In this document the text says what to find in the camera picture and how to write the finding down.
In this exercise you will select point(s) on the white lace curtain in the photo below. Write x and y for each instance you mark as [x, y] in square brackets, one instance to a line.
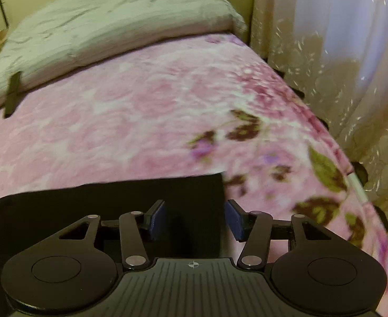
[336, 53]

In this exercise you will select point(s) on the black garment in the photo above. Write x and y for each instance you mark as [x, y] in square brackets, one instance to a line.
[192, 222]

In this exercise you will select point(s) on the white striped duvet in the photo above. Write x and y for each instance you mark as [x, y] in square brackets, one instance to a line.
[69, 34]

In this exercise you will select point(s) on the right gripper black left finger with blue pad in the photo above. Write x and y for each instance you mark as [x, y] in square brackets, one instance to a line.
[131, 226]

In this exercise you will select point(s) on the pink floral blanket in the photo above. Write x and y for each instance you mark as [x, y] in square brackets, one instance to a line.
[195, 106]

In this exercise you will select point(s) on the black remote control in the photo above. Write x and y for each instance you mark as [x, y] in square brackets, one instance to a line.
[11, 101]

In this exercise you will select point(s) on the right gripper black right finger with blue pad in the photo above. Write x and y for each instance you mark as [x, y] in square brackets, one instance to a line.
[256, 229]

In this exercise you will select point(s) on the beige headboard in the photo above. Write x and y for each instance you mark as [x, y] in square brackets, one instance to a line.
[240, 3]

